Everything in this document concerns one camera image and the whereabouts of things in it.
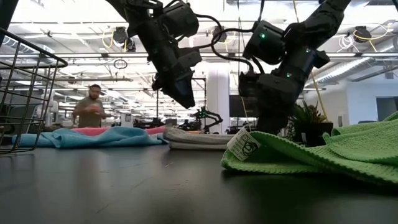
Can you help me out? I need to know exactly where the black ceiling cable reel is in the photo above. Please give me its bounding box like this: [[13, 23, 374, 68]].
[[353, 26, 371, 44], [112, 26, 137, 53]]

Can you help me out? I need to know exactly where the light blue microfiber towel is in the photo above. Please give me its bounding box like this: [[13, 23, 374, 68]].
[[12, 126, 169, 149]]

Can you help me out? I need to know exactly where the person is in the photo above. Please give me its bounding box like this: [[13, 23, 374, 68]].
[[72, 83, 107, 129]]

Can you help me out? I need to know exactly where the black background rig frame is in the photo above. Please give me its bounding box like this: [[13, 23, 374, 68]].
[[155, 77, 208, 125]]

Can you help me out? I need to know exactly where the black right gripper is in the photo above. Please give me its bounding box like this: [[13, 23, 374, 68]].
[[238, 70, 304, 135]]

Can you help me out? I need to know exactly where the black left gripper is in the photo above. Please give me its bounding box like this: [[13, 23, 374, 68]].
[[150, 46, 203, 110]]

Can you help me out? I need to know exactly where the white waffle weave towel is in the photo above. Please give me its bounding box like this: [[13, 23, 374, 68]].
[[164, 126, 236, 151]]

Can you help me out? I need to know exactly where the pink microfiber towel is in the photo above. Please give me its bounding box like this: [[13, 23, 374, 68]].
[[70, 125, 168, 137]]

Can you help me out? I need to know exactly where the black monitor screen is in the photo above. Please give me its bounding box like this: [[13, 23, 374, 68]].
[[229, 95, 250, 118]]

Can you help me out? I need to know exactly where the wire mesh basket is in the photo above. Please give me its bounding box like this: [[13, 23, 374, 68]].
[[0, 27, 68, 156]]

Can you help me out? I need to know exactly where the yellow cable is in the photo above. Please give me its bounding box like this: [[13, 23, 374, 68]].
[[292, 0, 328, 123]]

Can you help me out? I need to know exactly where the small potted artificial plant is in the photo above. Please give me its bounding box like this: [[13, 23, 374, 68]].
[[289, 101, 335, 147]]

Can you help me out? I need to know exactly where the green microfiber towel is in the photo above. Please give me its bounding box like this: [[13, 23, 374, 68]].
[[221, 111, 398, 187]]

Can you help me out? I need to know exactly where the hanging black cable loop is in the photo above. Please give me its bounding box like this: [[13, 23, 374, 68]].
[[113, 58, 128, 70]]

